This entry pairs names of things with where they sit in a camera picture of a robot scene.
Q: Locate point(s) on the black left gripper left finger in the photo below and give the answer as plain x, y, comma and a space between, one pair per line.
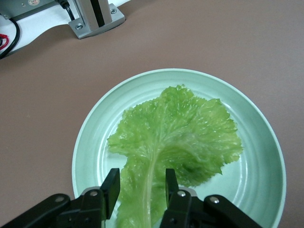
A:
111, 190

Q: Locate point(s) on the grey metal power box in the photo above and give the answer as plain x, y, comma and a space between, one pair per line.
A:
42, 8

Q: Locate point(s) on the light green round plate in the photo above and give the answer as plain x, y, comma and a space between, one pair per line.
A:
256, 142

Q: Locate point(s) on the green lettuce leaf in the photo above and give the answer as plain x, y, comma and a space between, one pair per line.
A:
171, 133

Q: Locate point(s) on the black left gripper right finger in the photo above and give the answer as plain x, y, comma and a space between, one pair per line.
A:
172, 190

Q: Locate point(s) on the brown table cover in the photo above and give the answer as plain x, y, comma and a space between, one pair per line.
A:
213, 35

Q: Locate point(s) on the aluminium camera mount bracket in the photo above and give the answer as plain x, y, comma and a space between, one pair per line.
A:
95, 29

